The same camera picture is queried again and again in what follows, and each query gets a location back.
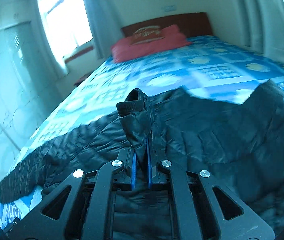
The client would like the black puffer jacket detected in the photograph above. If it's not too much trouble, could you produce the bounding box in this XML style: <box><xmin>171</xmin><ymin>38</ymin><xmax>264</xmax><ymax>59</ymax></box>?
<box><xmin>0</xmin><ymin>81</ymin><xmax>284</xmax><ymax>239</ymax></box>

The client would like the dark wooden nightstand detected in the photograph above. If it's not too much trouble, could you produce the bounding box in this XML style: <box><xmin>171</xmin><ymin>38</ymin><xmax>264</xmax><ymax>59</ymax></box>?
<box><xmin>73</xmin><ymin>73</ymin><xmax>91</xmax><ymax>87</ymax></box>

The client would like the red pillow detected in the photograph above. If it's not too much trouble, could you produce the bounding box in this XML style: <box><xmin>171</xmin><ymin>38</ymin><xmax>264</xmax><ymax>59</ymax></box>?
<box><xmin>111</xmin><ymin>24</ymin><xmax>191</xmax><ymax>63</ymax></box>

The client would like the blue patterned bed cover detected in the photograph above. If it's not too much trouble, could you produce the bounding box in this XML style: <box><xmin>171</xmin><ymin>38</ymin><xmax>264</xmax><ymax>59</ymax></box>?
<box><xmin>0</xmin><ymin>36</ymin><xmax>284</xmax><ymax>227</ymax></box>

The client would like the white curtain by left window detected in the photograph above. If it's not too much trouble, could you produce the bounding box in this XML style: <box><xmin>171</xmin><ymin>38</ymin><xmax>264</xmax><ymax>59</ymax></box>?
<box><xmin>35</xmin><ymin>0</ymin><xmax>123</xmax><ymax>76</ymax></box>

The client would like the white curtain by window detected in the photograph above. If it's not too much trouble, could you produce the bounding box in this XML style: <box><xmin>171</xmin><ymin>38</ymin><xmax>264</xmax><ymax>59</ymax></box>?
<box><xmin>35</xmin><ymin>0</ymin><xmax>123</xmax><ymax>76</ymax></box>
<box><xmin>237</xmin><ymin>0</ymin><xmax>284</xmax><ymax>64</ymax></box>

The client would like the white wardrobe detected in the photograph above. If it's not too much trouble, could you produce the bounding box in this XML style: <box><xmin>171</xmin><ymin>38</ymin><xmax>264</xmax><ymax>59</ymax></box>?
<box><xmin>0</xmin><ymin>0</ymin><xmax>60</xmax><ymax>180</ymax></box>

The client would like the dark wooden headboard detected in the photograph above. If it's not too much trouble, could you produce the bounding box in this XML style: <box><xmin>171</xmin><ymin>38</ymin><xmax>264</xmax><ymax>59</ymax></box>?
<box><xmin>122</xmin><ymin>12</ymin><xmax>214</xmax><ymax>38</ymax></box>

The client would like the bright window left side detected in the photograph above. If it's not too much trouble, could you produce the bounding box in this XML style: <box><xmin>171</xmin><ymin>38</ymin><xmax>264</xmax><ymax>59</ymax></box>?
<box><xmin>39</xmin><ymin>0</ymin><xmax>92</xmax><ymax>60</ymax></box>

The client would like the white curtain by right window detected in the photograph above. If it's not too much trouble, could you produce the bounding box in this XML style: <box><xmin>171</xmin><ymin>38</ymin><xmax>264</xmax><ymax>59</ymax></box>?
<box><xmin>237</xmin><ymin>0</ymin><xmax>284</xmax><ymax>64</ymax></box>

